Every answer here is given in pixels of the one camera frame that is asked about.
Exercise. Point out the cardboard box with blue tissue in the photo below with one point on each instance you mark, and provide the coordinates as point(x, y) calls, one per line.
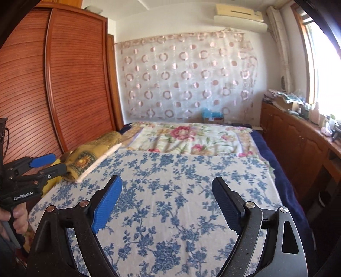
point(212, 116)

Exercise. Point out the sheer circle-patterned curtain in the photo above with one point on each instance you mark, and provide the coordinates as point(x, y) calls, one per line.
point(186, 74)

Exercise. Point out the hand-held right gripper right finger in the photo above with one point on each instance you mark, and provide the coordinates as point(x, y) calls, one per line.
point(226, 207)

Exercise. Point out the yellow plush toy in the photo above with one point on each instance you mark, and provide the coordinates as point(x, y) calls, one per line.
point(50, 187)

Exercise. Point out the dark oval ornament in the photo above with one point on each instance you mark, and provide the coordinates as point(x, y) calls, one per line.
point(284, 83)

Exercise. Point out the pile of papers and boxes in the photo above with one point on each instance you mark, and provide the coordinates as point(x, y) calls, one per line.
point(282, 100)

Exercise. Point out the mustard patterned shirt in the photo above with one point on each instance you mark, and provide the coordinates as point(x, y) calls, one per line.
point(82, 159)

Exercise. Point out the white box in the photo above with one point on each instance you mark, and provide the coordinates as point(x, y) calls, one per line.
point(96, 9)

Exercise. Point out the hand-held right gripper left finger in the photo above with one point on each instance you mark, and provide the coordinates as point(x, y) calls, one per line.
point(106, 210)

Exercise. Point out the person's left hand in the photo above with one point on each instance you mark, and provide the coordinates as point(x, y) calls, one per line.
point(20, 221)

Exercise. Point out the pink floral blanket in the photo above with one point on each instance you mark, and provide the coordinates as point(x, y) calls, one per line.
point(186, 138)

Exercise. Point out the wooden slatted wardrobe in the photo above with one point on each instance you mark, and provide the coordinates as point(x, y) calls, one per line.
point(53, 85)

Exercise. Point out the long wooden cabinet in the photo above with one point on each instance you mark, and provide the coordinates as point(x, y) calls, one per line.
point(293, 138)

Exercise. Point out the pale window curtain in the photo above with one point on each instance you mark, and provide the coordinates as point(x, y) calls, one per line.
point(281, 48)

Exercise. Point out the wall air conditioner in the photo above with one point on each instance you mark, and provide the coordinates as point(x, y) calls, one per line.
point(239, 20)

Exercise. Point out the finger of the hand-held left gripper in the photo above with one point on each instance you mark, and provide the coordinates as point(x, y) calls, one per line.
point(53, 171)
point(44, 159)

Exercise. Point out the grey waste bin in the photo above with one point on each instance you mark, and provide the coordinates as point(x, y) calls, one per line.
point(323, 199)

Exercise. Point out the window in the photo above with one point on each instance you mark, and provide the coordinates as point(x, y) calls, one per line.
point(322, 61)

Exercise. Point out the wooden door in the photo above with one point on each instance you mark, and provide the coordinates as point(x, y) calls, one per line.
point(114, 88)

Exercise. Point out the white thermos jug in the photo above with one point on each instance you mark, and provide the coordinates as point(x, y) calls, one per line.
point(315, 114)

